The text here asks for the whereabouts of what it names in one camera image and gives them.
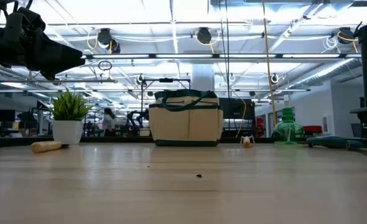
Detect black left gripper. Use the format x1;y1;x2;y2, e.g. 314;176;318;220
0;6;86;81

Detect narrow transplanter wooden handle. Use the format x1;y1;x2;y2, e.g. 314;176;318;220
30;140;70;154

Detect beige gardening bag green trim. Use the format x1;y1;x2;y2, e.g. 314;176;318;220
148;88;224;147

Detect pronged cultivator wooden handle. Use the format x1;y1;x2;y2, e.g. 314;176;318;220
239;135;255;149

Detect green spray bottle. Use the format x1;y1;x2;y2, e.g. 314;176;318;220
271;95;305;146

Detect green-handled pruning shears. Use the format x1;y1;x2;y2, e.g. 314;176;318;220
305;136;367;157

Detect artificial plant in white pot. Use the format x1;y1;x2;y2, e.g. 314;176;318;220
48;88;94;146

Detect distant dark monitor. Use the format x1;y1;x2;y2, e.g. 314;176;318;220
0;109;16;123

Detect person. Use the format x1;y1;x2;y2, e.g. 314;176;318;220
101;107;117;138

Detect long ceiling light bar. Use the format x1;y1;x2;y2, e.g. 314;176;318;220
82;52;362;60

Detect white building column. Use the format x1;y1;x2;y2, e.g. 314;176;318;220
191;63;215;91

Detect black background screen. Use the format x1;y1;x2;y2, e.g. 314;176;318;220
218;97;256;121

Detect red background object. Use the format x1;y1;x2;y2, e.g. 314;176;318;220
256;115;265;138

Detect red seat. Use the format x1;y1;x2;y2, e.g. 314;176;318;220
302;124;323;134

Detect black ceiling cable reel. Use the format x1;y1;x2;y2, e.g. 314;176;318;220
337;27;358;45
195;27;214;45
96;27;122;54

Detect black aluminium table frame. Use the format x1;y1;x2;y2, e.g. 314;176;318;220
0;136;367;149

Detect black hanging cable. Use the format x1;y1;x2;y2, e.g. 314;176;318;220
218;0;231;100

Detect thin yellow hanging cable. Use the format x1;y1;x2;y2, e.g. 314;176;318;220
235;98;248;138

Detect yellow hanging cord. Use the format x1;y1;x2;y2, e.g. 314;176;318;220
262;0;278;136

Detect silver ventilation duct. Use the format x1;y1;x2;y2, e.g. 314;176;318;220
289;58;361;88

